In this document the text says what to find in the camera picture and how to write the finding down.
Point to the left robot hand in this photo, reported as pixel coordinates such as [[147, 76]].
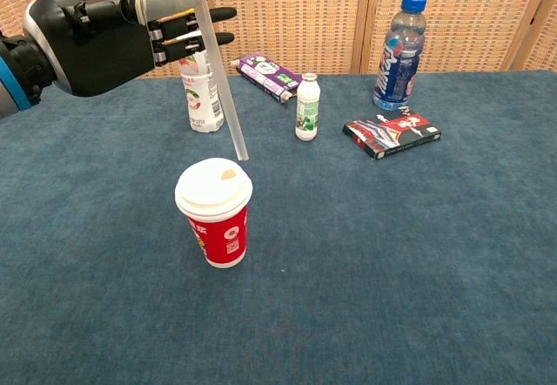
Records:
[[100, 49]]

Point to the clear plastic straw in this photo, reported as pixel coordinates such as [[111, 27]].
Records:
[[224, 84]]

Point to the red paper cup white lid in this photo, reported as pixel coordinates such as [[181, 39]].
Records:
[[219, 237]]

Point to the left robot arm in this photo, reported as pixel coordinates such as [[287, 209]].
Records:
[[17, 76]]

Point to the yellow cap white drink bottle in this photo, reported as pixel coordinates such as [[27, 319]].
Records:
[[200, 97]]

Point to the purple drink carton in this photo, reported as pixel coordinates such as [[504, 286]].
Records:
[[265, 75]]

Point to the small white yogurt bottle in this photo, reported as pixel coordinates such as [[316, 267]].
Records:
[[308, 110]]

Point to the blue cap sports drink bottle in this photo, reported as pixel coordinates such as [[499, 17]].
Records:
[[398, 67]]

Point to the red black flat box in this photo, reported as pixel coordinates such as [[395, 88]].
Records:
[[391, 134]]

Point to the blue table cloth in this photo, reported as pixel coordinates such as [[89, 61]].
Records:
[[348, 250]]

